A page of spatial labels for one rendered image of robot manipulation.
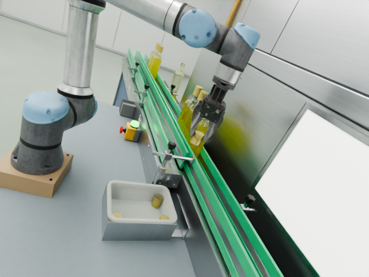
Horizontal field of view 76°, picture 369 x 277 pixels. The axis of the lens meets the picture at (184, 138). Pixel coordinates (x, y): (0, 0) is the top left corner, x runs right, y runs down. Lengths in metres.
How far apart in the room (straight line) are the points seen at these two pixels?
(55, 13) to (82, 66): 5.91
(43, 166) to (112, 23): 5.98
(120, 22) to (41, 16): 1.73
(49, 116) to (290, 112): 0.72
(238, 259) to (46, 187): 0.60
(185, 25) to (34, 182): 0.63
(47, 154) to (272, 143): 0.72
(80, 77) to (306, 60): 0.73
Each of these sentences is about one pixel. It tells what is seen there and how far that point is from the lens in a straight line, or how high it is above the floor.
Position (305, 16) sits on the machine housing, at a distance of 0.98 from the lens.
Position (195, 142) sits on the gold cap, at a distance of 0.79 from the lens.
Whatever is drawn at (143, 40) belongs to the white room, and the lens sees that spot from 6.79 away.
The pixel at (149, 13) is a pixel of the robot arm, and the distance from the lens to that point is 0.60.
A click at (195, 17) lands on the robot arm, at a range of 0.55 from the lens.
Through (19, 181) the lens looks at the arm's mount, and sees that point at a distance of 0.89.
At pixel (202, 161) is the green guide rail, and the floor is 0.92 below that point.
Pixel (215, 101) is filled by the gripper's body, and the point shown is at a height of 1.22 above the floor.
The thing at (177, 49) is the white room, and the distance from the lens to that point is 7.01.
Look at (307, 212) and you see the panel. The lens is 0.74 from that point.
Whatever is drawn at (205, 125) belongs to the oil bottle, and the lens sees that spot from 0.94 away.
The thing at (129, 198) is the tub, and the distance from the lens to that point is 0.90.
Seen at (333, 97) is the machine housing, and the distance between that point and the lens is 0.75.
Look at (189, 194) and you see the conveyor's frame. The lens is 0.87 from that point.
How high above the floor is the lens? 1.39
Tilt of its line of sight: 25 degrees down
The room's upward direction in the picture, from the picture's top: 24 degrees clockwise
